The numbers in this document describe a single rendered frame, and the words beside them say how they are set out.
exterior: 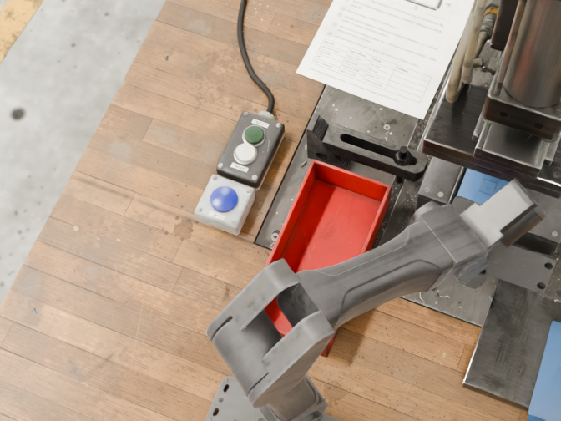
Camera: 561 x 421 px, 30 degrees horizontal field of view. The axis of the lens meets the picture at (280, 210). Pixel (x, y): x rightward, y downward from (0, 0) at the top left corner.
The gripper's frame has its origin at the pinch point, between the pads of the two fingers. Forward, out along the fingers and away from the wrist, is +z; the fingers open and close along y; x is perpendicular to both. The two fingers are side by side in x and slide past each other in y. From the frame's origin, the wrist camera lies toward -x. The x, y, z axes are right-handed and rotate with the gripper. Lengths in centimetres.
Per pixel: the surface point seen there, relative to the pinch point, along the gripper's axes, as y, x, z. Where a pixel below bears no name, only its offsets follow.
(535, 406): -18.2, -15.6, -0.7
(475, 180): 6.9, 1.8, 6.3
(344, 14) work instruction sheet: 23.7, 30.3, 26.4
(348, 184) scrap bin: 0.1, 18.7, 10.0
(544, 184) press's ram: 9.9, -6.4, -8.4
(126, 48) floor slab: 3, 99, 120
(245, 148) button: 0.1, 34.7, 8.9
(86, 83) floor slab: -8, 105, 113
